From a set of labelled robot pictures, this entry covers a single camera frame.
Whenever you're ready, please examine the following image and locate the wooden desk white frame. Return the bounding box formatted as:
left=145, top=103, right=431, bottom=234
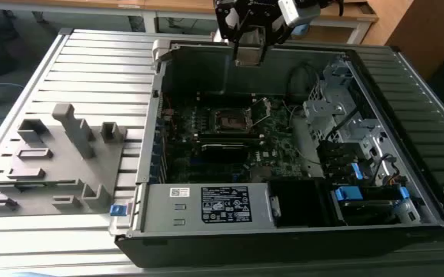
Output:
left=0, top=0, right=380, bottom=44

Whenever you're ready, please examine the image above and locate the black graphics card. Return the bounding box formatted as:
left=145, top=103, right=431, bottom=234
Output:
left=200, top=143, right=251, bottom=166

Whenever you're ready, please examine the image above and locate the wooden cabinet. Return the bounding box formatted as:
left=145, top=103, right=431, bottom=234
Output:
left=363, top=0, right=444, bottom=79

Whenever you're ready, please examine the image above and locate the black fan shroud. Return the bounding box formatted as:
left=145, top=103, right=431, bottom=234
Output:
left=268, top=178, right=333, bottom=229

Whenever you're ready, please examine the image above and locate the green motherboard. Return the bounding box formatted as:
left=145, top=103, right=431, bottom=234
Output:
left=155, top=91, right=323, bottom=184

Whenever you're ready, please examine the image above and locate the grey power supply unit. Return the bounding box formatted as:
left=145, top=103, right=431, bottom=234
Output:
left=141, top=182, right=279, bottom=232

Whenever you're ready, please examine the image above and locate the thin metal locking lever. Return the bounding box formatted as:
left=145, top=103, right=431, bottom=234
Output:
left=249, top=110, right=273, bottom=127

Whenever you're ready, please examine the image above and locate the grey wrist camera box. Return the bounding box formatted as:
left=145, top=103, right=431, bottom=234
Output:
left=277, top=0, right=321, bottom=28

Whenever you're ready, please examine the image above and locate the dark chipset heatsink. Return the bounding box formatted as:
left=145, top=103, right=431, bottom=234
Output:
left=249, top=166, right=273, bottom=182

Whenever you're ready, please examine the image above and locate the metal socket cover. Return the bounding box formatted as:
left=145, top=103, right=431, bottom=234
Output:
left=247, top=97, right=275, bottom=119

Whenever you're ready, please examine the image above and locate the CPU socket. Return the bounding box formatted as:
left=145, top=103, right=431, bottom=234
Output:
left=211, top=107, right=252, bottom=134

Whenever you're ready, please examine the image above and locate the metal disk bay cage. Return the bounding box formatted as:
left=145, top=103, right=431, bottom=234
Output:
left=303, top=61, right=365, bottom=145

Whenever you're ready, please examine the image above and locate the thin black looped wire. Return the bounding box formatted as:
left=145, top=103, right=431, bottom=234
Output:
left=371, top=153, right=396, bottom=183

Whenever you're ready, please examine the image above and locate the green RAM stick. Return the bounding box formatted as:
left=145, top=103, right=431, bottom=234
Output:
left=14, top=181, right=80, bottom=188

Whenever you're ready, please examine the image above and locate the blue disk carrier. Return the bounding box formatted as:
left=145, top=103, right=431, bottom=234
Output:
left=331, top=185, right=397, bottom=226

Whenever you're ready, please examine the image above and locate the grey parts rack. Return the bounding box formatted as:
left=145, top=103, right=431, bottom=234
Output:
left=0, top=103, right=128, bottom=218

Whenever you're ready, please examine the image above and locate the black open PC case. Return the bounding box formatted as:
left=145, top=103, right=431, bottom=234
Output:
left=108, top=39, right=444, bottom=269

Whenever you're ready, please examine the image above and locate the grey case handle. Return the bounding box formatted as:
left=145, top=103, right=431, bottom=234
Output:
left=151, top=39, right=173, bottom=63

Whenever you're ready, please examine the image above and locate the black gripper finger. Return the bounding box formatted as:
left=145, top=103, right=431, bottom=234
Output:
left=259, top=17, right=285, bottom=63
left=231, top=10, right=252, bottom=63

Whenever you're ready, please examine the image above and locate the coloured wire bundle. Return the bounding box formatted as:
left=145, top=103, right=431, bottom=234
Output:
left=383, top=172, right=408, bottom=188

